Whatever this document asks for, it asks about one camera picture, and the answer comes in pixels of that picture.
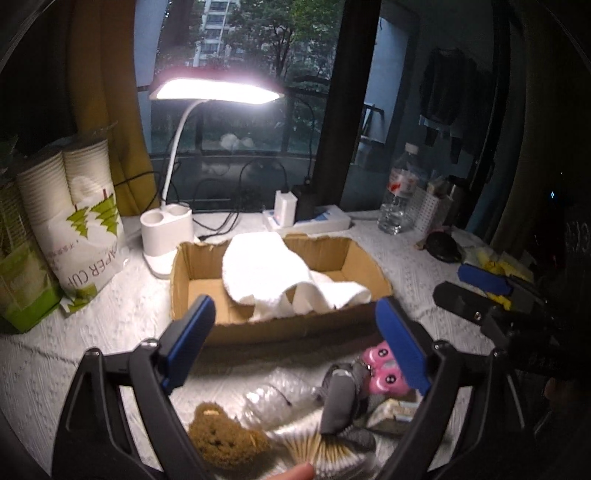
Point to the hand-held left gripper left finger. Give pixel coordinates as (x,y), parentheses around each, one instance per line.
(190,339)

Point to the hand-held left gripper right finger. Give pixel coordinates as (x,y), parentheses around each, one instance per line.
(400,344)

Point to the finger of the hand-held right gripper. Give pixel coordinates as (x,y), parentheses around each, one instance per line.
(485,278)
(461,302)

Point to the pink plush toy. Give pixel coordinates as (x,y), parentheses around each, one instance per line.
(385,376)

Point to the brown cardboard box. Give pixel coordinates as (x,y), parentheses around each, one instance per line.
(258,323)

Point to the brown bear plush toy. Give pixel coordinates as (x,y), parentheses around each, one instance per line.
(219,438)

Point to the person's left hand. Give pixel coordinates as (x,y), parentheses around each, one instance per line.
(295,471)

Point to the yellow cloth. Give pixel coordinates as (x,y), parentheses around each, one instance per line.
(496,270)

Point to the dark round pouch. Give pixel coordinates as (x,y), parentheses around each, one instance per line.
(444,247)

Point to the small tissue pack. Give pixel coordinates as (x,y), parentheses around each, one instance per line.
(392,411)

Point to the white perforated basket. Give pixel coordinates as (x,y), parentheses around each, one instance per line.
(431,207)

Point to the clear bubble wrap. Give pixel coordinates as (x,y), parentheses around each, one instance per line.
(277,397)

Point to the white towel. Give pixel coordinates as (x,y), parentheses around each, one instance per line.
(272,272)

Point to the clear water bottle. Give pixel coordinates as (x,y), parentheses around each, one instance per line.
(399,194)

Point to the pack of cotton swabs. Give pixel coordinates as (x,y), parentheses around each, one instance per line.
(318,450)

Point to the white power strip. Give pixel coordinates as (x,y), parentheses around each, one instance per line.
(314,221)

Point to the white desk lamp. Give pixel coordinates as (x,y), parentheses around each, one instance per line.
(184,184)

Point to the white charger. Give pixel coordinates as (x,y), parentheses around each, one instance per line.
(285,207)

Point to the pack of white paper cups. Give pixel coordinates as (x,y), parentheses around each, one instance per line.
(76,217)

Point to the black power adapter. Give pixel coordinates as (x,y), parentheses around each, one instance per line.
(302,203)

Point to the dark hanging clothes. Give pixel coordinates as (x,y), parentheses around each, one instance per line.
(450,97)

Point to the yellow curtain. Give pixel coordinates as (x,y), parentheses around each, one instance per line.
(111,101)

